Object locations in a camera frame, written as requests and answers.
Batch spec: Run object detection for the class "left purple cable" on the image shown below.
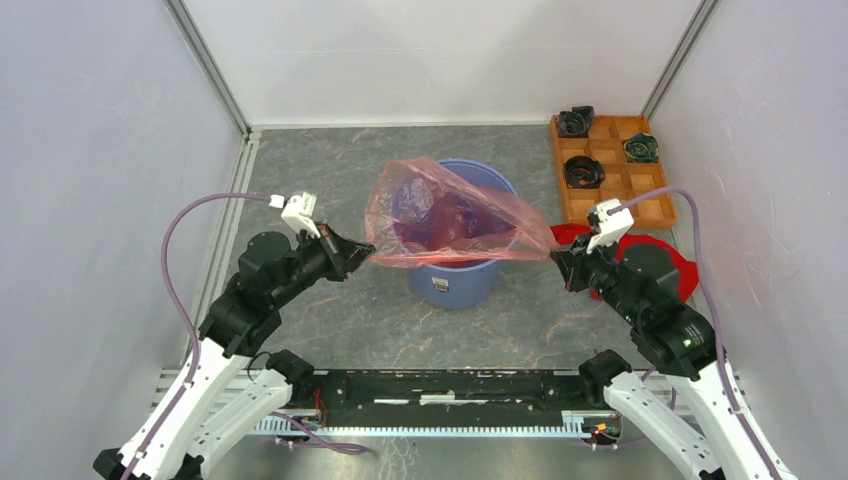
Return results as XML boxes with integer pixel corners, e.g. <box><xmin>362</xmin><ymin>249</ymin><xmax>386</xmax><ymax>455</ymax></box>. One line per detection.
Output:
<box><xmin>119</xmin><ymin>192</ymin><xmax>273</xmax><ymax>480</ymax></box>

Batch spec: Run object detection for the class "black bag roll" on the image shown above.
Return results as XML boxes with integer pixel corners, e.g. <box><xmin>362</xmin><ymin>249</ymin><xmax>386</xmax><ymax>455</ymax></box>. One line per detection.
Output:
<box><xmin>563</xmin><ymin>155</ymin><xmax>606</xmax><ymax>189</ymax></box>
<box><xmin>555</xmin><ymin>105</ymin><xmax>595</xmax><ymax>138</ymax></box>

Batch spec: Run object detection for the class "blue plastic trash bin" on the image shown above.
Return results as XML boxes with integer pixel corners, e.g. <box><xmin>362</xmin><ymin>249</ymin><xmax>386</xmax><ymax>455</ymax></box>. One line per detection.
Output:
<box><xmin>394</xmin><ymin>158</ymin><xmax>516</xmax><ymax>309</ymax></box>

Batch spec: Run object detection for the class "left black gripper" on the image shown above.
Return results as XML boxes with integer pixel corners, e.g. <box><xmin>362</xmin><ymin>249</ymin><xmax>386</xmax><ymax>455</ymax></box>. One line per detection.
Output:
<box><xmin>272</xmin><ymin>219</ymin><xmax>376</xmax><ymax>307</ymax></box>

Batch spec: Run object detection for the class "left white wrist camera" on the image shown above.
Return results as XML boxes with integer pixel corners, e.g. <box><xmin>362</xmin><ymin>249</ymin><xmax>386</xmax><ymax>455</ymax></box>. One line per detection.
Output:
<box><xmin>268</xmin><ymin>192</ymin><xmax>322</xmax><ymax>239</ymax></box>

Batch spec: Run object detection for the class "orange compartment tray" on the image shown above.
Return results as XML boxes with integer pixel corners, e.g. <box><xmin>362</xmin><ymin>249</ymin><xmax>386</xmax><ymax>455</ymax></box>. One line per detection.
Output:
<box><xmin>548</xmin><ymin>115</ymin><xmax>667</xmax><ymax>225</ymax></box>

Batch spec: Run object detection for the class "black bag roll middle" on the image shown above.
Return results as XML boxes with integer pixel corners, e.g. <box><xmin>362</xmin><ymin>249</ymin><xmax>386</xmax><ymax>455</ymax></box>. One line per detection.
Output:
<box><xmin>563</xmin><ymin>155</ymin><xmax>606</xmax><ymax>189</ymax></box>

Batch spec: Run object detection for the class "dark green bag roll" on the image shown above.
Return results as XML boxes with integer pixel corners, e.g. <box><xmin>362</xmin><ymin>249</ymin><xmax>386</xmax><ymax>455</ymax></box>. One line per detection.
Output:
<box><xmin>623</xmin><ymin>132</ymin><xmax>660</xmax><ymax>163</ymax></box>

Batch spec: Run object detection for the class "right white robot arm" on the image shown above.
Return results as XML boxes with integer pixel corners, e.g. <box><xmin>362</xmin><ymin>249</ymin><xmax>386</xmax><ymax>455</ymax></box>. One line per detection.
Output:
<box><xmin>550</xmin><ymin>236</ymin><xmax>795</xmax><ymax>479</ymax></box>

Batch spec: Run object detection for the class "red translucent trash bag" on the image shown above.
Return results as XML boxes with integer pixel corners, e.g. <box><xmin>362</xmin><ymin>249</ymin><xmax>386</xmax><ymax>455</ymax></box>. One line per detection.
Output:
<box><xmin>364</xmin><ymin>157</ymin><xmax>558</xmax><ymax>268</ymax></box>

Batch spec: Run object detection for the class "black bag roll top left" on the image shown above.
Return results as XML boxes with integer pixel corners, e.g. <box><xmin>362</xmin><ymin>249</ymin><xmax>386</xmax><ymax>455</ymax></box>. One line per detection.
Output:
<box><xmin>555</xmin><ymin>105</ymin><xmax>595</xmax><ymax>138</ymax></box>

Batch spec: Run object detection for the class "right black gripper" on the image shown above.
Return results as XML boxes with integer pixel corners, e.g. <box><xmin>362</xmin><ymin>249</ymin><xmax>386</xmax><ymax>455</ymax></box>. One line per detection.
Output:
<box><xmin>549</xmin><ymin>226</ymin><xmax>643</xmax><ymax>323</ymax></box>

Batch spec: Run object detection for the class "slotted cable duct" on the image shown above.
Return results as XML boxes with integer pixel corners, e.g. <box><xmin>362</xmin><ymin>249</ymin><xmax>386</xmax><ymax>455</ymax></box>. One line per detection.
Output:
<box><xmin>248</xmin><ymin>410</ymin><xmax>592</xmax><ymax>440</ymax></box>

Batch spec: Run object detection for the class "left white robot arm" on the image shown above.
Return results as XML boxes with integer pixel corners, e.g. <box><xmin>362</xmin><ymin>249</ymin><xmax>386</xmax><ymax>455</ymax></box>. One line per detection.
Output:
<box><xmin>93</xmin><ymin>223</ymin><xmax>375</xmax><ymax>479</ymax></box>

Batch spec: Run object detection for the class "red cloth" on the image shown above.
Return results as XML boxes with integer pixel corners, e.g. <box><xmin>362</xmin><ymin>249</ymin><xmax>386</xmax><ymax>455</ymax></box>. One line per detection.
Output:
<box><xmin>550</xmin><ymin>223</ymin><xmax>699</xmax><ymax>302</ymax></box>

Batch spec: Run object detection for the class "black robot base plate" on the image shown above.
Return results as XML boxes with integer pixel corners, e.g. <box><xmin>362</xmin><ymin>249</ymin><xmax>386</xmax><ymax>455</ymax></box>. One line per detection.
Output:
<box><xmin>282</xmin><ymin>369</ymin><xmax>611</xmax><ymax>427</ymax></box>

